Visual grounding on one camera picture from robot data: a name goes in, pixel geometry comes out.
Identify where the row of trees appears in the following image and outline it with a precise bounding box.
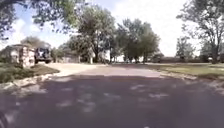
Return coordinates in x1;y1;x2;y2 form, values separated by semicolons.
65;4;162;64

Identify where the pale concrete driveway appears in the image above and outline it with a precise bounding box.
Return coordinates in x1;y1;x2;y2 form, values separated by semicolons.
45;62;108;78

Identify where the small slender tree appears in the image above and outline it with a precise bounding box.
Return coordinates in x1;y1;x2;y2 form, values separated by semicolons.
175;35;197;63

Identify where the building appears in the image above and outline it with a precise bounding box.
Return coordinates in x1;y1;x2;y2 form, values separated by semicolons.
57;50;82;64

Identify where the grass verge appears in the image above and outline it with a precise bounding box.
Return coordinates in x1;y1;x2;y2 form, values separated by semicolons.
146;62;224;81
0;61;61;84

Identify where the brick pillar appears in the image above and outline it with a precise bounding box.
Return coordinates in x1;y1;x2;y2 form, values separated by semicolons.
9;44;36;69

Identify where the pale concrete kerb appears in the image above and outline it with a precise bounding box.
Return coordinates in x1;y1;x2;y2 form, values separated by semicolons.
0;71;62;94

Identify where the large tree with pale trunk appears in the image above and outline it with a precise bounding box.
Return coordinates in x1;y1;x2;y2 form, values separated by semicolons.
0;0;88;40

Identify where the dark vehicle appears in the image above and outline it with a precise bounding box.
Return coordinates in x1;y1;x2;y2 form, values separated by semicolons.
34;47;53;65

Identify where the tall tree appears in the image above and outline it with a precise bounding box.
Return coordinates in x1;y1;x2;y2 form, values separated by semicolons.
176;0;224;64

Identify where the grey asphalt road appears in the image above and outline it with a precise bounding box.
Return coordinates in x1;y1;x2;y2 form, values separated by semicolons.
0;63;224;128

